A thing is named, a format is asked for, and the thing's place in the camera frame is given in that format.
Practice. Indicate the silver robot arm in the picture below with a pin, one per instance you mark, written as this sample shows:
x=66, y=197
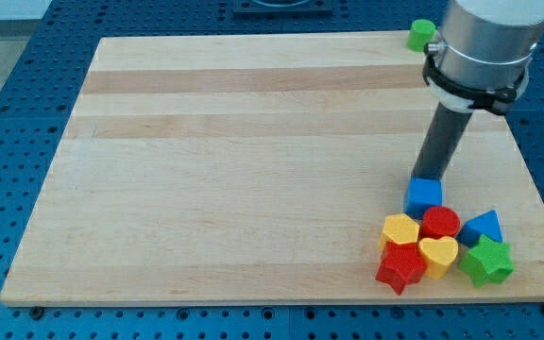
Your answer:
x=478, y=58

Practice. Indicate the blue cube block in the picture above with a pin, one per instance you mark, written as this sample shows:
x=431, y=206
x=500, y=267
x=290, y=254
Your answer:
x=422, y=194

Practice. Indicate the light wooden board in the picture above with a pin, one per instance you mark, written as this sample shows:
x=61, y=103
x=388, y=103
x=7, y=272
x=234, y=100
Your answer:
x=257, y=170

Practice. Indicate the yellow pentagon block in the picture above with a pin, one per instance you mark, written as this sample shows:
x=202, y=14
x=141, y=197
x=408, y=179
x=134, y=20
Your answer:
x=399, y=229

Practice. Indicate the red star block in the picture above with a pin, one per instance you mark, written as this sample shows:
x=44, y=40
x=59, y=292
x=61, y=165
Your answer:
x=401, y=265

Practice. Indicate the red cylinder block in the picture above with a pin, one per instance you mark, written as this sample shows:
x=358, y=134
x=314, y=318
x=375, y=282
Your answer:
x=439, y=221

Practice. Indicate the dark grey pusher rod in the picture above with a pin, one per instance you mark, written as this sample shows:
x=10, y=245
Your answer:
x=443, y=136

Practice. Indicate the yellow heart block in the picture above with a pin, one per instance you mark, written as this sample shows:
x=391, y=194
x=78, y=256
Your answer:
x=438, y=254

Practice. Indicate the green cylinder block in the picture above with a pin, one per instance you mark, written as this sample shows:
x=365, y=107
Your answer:
x=421, y=32

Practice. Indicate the blue triangle block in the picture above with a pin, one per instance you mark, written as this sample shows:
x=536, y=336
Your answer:
x=487, y=224

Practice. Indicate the green star block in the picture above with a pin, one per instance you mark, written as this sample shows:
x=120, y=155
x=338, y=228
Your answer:
x=487, y=262

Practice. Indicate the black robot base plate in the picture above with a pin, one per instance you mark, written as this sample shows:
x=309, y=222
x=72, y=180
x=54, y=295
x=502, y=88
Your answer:
x=253, y=7

